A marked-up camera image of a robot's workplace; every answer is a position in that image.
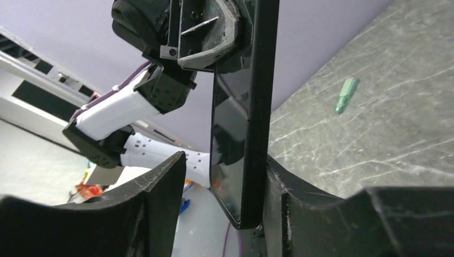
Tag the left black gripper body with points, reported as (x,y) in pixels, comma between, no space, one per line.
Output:
(168,38)

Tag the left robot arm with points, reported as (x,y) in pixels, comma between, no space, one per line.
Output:
(102,128)

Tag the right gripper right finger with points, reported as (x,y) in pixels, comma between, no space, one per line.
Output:
(300,219)

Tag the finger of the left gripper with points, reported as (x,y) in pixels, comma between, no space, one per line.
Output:
(215,35)

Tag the black phone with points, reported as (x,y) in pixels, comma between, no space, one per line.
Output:
(240,122)

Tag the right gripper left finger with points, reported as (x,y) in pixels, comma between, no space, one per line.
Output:
(138,218)

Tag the green marker cap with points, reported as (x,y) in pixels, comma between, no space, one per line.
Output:
(345,95)

